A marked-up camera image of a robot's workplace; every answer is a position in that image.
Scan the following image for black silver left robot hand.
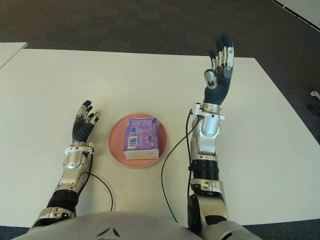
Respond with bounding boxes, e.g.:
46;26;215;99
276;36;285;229
72;100;101;144

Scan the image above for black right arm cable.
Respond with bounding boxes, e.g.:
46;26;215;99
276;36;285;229
161;109;199;223

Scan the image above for purple tissue paper pack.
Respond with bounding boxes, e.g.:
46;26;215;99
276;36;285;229
124;116;161;161

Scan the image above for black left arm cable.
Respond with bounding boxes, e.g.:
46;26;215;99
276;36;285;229
74;152;115;214

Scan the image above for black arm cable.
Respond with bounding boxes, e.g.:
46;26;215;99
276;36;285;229
161;109;199;223
74;152;115;214

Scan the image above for white panel with dark seams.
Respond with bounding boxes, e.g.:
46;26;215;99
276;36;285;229
269;0;320;30

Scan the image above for pink round plate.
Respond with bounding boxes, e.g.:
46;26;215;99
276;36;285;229
107;113;170;169

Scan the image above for white adjacent table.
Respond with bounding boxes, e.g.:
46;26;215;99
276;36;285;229
0;41;28;70

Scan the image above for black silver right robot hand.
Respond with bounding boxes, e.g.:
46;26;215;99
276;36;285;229
203;33;236;106

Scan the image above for silver robot torso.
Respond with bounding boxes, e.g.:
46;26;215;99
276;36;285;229
14;211;201;240

